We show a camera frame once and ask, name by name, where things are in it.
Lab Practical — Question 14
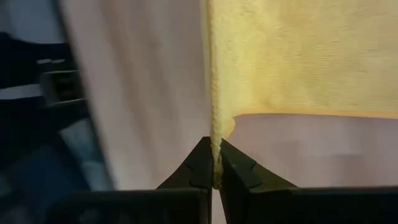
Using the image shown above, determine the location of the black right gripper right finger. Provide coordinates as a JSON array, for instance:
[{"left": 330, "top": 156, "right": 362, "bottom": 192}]
[{"left": 219, "top": 139, "right": 297, "bottom": 224}]

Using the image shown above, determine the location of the yellow microfiber towel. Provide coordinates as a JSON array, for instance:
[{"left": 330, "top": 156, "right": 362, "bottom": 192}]
[{"left": 200, "top": 0, "right": 398, "bottom": 190}]

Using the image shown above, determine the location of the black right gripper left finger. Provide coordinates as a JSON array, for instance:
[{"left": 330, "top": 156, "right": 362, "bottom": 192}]
[{"left": 156, "top": 136, "right": 215, "bottom": 224}]

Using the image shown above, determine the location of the black aluminium table frame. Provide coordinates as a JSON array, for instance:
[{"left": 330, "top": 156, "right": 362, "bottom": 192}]
[{"left": 0, "top": 30, "right": 94, "bottom": 187}]

